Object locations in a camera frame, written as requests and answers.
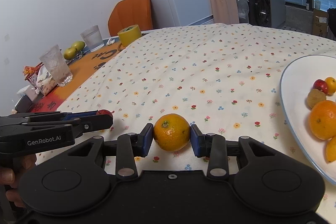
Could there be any large orange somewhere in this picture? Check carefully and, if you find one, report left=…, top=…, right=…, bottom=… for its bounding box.
left=308, top=100, right=335, bottom=140

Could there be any brown kiwi berry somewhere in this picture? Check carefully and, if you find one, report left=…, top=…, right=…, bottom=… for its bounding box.
left=306, top=89, right=326, bottom=109

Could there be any small kumquat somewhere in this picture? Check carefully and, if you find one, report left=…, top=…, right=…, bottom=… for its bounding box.
left=325, top=136, right=336, bottom=162
left=325, top=77, right=336, bottom=96

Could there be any red small fruit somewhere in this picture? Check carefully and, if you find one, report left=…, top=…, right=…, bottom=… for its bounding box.
left=96, top=110, right=112, bottom=116
left=313, top=79, right=328, bottom=95

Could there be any person's left hand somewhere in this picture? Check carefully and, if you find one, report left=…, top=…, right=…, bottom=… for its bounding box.
left=1, top=154, right=37, bottom=207

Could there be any orange cat placemat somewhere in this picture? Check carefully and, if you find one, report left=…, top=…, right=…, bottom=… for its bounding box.
left=28, top=36, right=148, bottom=113

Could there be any tissue pack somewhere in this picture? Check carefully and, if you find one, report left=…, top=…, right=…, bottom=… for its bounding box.
left=36, top=65, right=58, bottom=96

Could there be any red basket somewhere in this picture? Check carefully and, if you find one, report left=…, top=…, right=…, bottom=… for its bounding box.
left=23, top=63, right=43, bottom=82

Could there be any frosted tall glass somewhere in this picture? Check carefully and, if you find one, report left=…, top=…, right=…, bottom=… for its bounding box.
left=39, top=44, right=73, bottom=87

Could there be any green apple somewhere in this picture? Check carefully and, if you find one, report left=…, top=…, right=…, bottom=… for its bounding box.
left=71, top=41, right=85, bottom=52
left=63, top=47, right=77, bottom=60

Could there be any floral white tablecloth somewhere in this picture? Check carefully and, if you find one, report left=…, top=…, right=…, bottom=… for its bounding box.
left=35, top=23, right=336, bottom=224

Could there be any clear drinking glass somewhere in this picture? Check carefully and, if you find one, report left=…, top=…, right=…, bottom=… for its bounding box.
left=80, top=25, right=104, bottom=52

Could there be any yellow tape roll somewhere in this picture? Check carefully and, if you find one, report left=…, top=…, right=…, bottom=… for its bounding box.
left=117, top=24, right=142, bottom=47

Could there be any white blue-rimmed plate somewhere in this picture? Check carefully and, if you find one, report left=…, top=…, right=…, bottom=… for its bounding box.
left=279, top=55, right=335, bottom=185

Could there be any orange chair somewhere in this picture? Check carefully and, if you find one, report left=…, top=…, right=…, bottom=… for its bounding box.
left=108, top=0, right=153, bottom=36

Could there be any cardboard box on floor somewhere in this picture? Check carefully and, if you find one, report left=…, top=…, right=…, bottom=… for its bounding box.
left=312, top=9, right=328, bottom=38

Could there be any black jacket on chair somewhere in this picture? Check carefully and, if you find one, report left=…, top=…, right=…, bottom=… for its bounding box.
left=327, top=8, right=336, bottom=40

